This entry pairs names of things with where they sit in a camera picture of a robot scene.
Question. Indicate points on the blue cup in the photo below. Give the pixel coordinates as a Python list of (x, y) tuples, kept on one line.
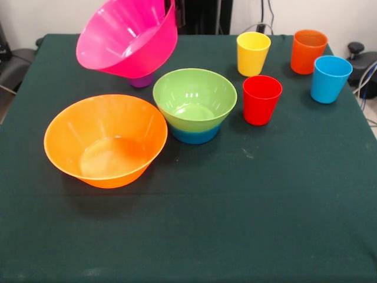
[(327, 85)]

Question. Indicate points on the orange cup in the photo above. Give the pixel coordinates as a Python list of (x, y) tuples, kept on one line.
[(303, 59)]

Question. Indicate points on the black round knob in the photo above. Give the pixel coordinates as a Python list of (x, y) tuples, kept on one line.
[(355, 47), (39, 42)]

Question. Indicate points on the blue bowl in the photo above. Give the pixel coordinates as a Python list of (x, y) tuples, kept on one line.
[(194, 137)]

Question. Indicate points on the black equipment box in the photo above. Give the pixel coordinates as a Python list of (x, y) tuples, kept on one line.
[(3, 44)]

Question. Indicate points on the yellow cup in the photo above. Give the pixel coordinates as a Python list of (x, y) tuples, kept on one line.
[(251, 62)]

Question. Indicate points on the dark green table cloth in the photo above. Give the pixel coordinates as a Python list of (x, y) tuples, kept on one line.
[(206, 221)]

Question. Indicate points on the grey metal leg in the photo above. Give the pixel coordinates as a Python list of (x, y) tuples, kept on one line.
[(7, 88)]

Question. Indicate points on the black power plug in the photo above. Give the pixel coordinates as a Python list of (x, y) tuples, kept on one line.
[(261, 28)]

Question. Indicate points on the large pink bowl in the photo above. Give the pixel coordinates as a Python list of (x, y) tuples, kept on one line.
[(132, 59)]

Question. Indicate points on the purple cup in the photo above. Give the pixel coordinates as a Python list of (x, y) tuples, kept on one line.
[(141, 82)]

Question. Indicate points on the large orange bowl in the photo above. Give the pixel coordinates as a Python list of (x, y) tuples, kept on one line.
[(88, 126)]

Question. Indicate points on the black round base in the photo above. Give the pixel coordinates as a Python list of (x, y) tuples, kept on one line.
[(14, 65), (369, 59)]

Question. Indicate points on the green bowl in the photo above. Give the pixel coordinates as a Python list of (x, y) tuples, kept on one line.
[(206, 88)]

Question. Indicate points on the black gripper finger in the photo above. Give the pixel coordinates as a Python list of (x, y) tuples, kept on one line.
[(179, 14)]

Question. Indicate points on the red cup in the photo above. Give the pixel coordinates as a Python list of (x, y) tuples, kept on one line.
[(259, 109)]

